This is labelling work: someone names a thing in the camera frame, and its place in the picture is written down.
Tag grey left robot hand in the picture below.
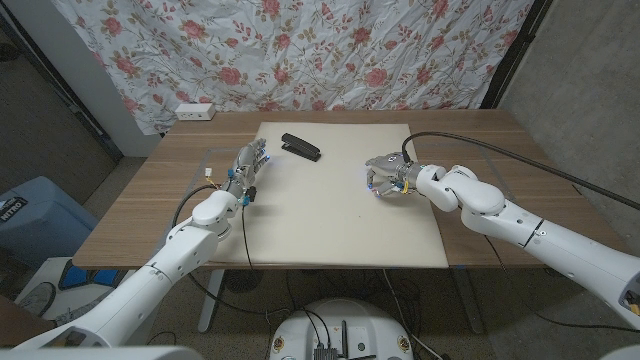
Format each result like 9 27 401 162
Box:
225 139 272 201

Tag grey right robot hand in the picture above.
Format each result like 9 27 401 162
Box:
364 152 426 199

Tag white right shoulder cover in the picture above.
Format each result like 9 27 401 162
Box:
597 343 640 360

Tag white left shoulder cover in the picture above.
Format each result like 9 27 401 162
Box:
0 345 205 360

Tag black stapler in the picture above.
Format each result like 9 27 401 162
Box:
280 132 322 163

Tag white power strip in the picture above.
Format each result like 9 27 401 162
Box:
174 102 217 122

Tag beige foam mat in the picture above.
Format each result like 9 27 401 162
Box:
207 121 450 269

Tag wooden table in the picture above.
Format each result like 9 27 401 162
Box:
72 108 634 335

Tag black round floor disc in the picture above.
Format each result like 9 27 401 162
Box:
223 268 265 295

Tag floral rose backdrop cloth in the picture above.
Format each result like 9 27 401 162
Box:
51 0 536 136

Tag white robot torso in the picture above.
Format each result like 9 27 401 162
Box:
268 298 415 360

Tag black backdrop pole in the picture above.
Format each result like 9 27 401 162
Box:
480 0 554 110

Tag blue storage bin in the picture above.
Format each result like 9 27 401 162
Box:
0 175 100 269

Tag white and blue floor pad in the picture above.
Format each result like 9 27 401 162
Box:
14 257 136 321

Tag thin black left wrist cable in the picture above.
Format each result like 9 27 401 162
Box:
240 202 255 270

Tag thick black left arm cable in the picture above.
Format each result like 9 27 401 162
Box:
171 183 296 317

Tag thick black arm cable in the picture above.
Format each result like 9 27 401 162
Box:
171 183 296 317
400 131 640 211

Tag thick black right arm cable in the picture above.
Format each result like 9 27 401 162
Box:
400 131 640 211

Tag white floor cable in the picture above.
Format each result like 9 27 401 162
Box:
382 268 445 360

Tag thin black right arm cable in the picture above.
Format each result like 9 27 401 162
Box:
483 234 640 334

